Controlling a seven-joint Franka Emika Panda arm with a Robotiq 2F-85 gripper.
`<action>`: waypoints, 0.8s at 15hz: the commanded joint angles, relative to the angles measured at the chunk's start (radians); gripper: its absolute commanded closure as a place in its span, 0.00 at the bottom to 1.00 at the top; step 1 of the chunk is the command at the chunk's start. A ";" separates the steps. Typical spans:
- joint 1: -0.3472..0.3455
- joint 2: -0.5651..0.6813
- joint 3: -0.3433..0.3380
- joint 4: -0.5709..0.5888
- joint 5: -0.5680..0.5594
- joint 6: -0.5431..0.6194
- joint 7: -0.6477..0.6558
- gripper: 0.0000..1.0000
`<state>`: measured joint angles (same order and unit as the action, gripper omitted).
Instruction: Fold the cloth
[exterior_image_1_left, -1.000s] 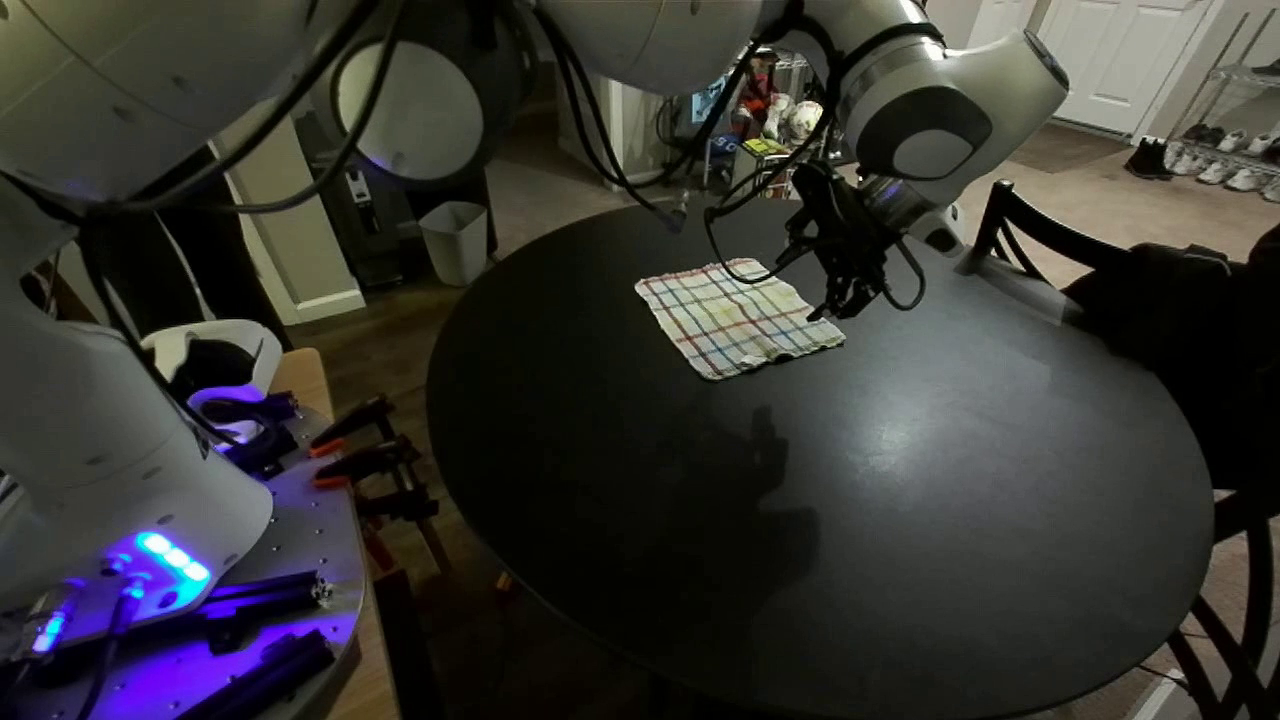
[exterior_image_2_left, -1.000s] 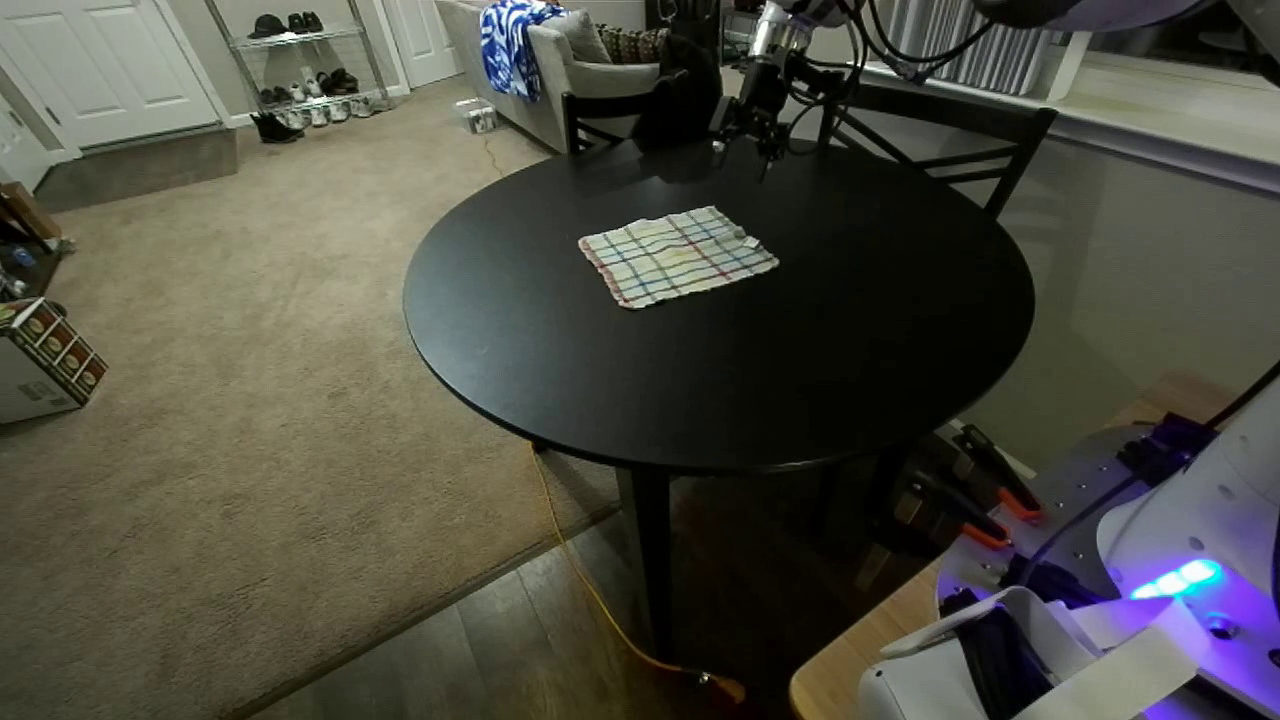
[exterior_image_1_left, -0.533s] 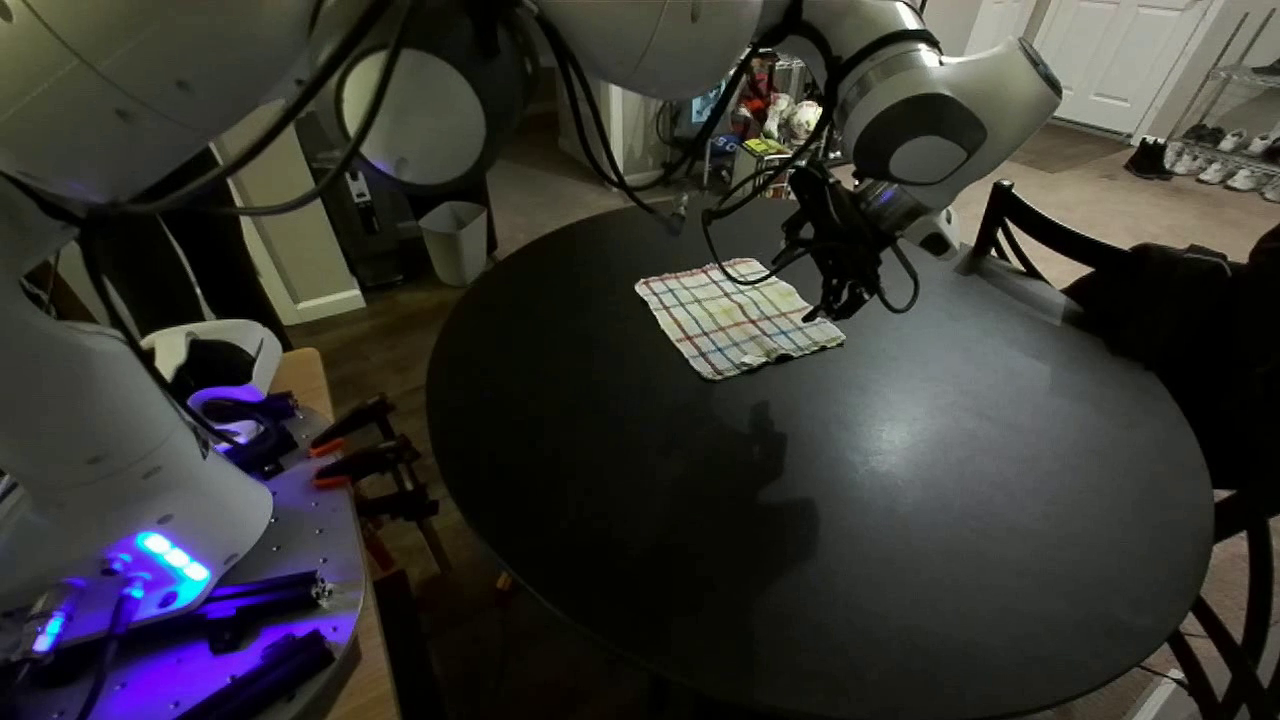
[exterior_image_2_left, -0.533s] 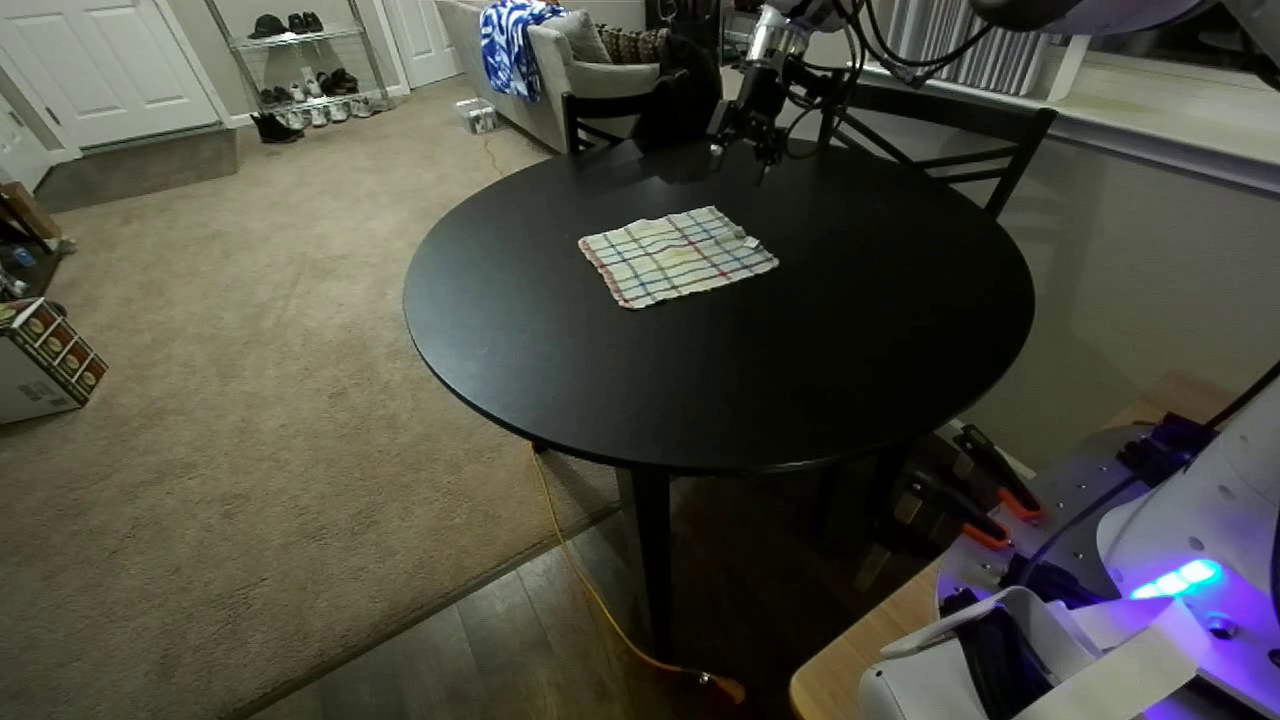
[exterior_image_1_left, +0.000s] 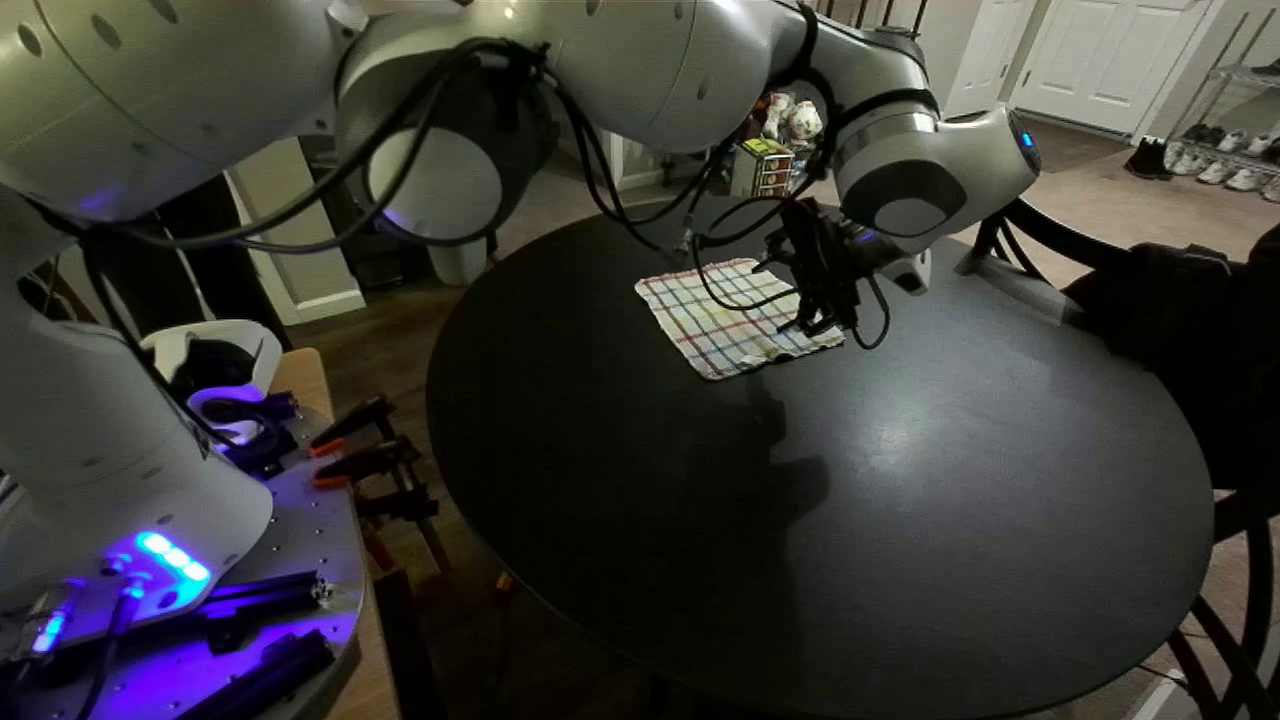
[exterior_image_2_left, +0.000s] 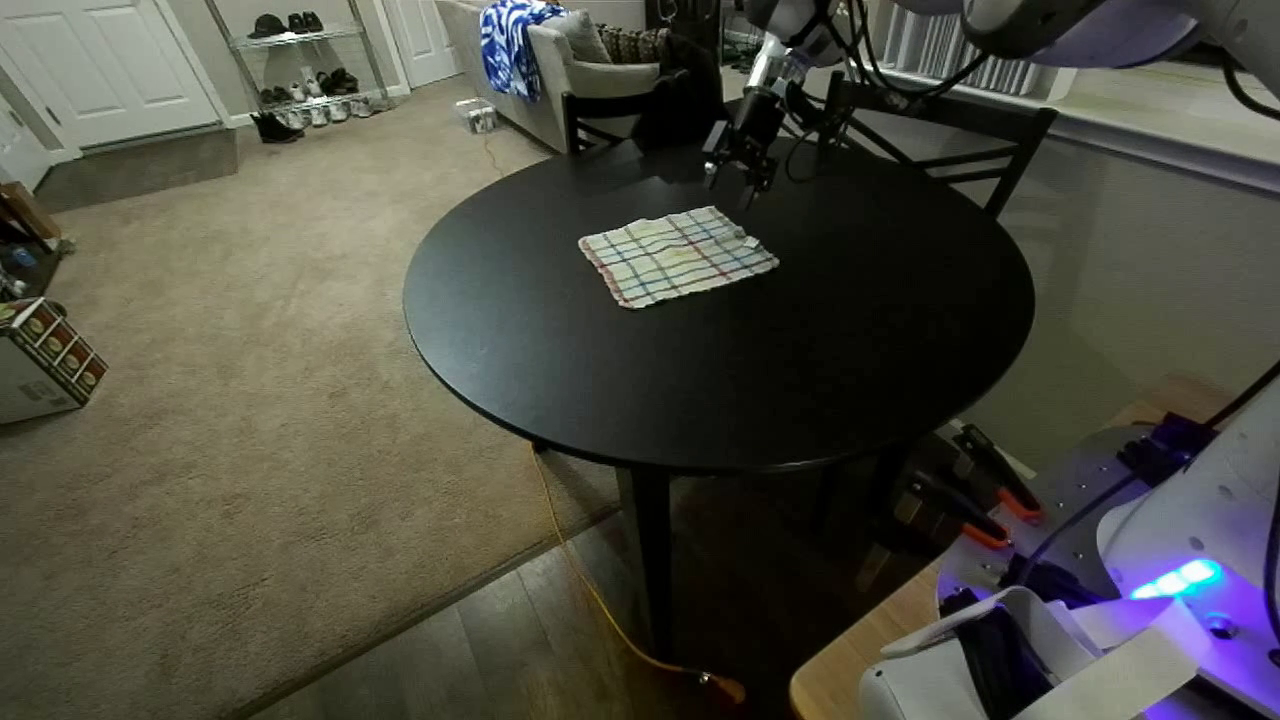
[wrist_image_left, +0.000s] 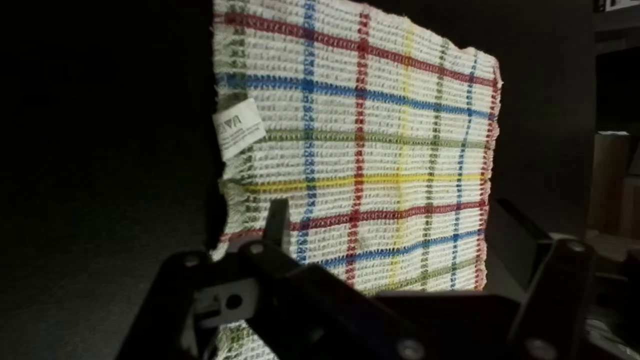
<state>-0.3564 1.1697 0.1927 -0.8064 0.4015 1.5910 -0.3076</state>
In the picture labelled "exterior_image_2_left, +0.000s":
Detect black wooden chair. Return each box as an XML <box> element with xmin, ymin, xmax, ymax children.
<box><xmin>810</xmin><ymin>69</ymin><xmax>1058</xmax><ymax>225</ymax></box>
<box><xmin>557</xmin><ymin>74</ymin><xmax>713</xmax><ymax>160</ymax></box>

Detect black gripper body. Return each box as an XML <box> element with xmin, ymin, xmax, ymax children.
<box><xmin>699</xmin><ymin>81</ymin><xmax>792</xmax><ymax>179</ymax></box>

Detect white narrow door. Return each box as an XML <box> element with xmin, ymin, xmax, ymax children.
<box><xmin>376</xmin><ymin>0</ymin><xmax>462</xmax><ymax>97</ymax></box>

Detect black metal bracket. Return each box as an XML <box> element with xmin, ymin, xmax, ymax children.
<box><xmin>1115</xmin><ymin>413</ymin><xmax>1221</xmax><ymax>489</ymax></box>

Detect white headset black strap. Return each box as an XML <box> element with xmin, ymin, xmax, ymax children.
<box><xmin>855</xmin><ymin>579</ymin><xmax>1209</xmax><ymax>720</ymax></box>

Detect black orange bar clamp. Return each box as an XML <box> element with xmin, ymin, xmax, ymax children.
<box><xmin>953</xmin><ymin>419</ymin><xmax>1050</xmax><ymax>526</ymax></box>
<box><xmin>915</xmin><ymin>465</ymin><xmax>1010</xmax><ymax>551</ymax></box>

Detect black metal shelf rack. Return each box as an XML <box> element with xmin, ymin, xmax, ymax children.
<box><xmin>0</xmin><ymin>175</ymin><xmax>76</xmax><ymax>303</ymax></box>

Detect plaid checkered dish cloth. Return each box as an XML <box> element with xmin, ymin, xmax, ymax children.
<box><xmin>573</xmin><ymin>200</ymin><xmax>783</xmax><ymax>317</ymax></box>

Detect colourful compartment box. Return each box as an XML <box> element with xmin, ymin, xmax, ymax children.
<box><xmin>0</xmin><ymin>294</ymin><xmax>111</xmax><ymax>432</ymax></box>

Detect beige sofa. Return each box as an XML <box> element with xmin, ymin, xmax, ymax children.
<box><xmin>436</xmin><ymin>0</ymin><xmax>671</xmax><ymax>157</ymax></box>

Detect orange extension cable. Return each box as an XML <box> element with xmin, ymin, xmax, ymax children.
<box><xmin>535</xmin><ymin>458</ymin><xmax>750</xmax><ymax>708</ymax></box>

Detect black boots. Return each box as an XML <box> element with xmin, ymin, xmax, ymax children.
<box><xmin>247</xmin><ymin>108</ymin><xmax>307</xmax><ymax>150</ymax></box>

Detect round black table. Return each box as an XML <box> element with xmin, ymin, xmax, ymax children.
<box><xmin>398</xmin><ymin>136</ymin><xmax>1041</xmax><ymax>672</ymax></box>

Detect brown door mat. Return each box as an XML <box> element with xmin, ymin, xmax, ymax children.
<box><xmin>33</xmin><ymin>122</ymin><xmax>243</xmax><ymax>215</ymax></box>

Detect black base cable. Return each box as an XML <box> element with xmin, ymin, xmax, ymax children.
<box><xmin>1008</xmin><ymin>357</ymin><xmax>1280</xmax><ymax>599</ymax></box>

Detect white panelled door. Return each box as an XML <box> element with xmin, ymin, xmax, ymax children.
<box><xmin>0</xmin><ymin>0</ymin><xmax>222</xmax><ymax>152</ymax></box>

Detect blue white blanket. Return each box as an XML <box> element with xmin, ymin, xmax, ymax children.
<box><xmin>476</xmin><ymin>0</ymin><xmax>562</xmax><ymax>106</ymax></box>

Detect wooden robot stand top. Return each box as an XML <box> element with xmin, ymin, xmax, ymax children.
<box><xmin>783</xmin><ymin>373</ymin><xmax>1280</xmax><ymax>720</ymax></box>

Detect metal shoe rack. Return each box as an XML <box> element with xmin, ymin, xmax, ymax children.
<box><xmin>205</xmin><ymin>0</ymin><xmax>391</xmax><ymax>136</ymax></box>

